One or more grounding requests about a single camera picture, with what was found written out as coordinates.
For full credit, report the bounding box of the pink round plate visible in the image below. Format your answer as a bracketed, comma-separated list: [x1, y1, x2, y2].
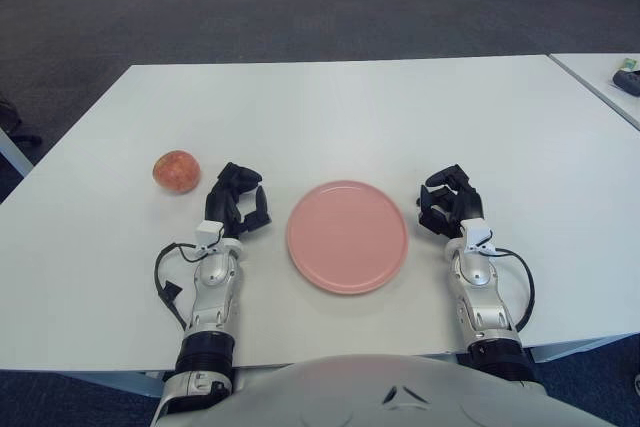
[285, 179, 410, 296]

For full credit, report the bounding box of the white desk leg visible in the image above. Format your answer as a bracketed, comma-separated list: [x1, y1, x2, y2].
[0, 125, 35, 179]

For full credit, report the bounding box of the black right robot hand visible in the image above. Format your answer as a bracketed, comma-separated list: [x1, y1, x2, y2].
[417, 164, 494, 253]

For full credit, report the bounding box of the dark grey game controller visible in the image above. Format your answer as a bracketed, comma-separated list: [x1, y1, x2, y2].
[612, 69, 640, 97]

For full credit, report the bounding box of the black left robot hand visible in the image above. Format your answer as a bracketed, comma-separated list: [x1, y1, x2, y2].
[195, 161, 274, 251]

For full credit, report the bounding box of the grey robot torso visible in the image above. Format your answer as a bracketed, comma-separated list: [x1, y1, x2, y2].
[184, 352, 640, 427]

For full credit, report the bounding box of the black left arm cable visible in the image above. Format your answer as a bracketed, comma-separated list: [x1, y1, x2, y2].
[153, 241, 224, 333]

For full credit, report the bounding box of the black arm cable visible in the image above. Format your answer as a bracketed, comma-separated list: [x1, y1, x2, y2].
[487, 246, 536, 333]
[153, 241, 224, 333]

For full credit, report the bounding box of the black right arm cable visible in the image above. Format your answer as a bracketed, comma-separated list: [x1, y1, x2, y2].
[487, 246, 536, 333]

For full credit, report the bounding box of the red yellow apple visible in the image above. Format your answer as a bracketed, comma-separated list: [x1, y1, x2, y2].
[152, 149, 203, 195]

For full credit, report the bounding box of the white table support beam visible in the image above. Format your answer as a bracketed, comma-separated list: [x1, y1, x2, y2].
[529, 331, 640, 364]
[49, 370, 169, 398]

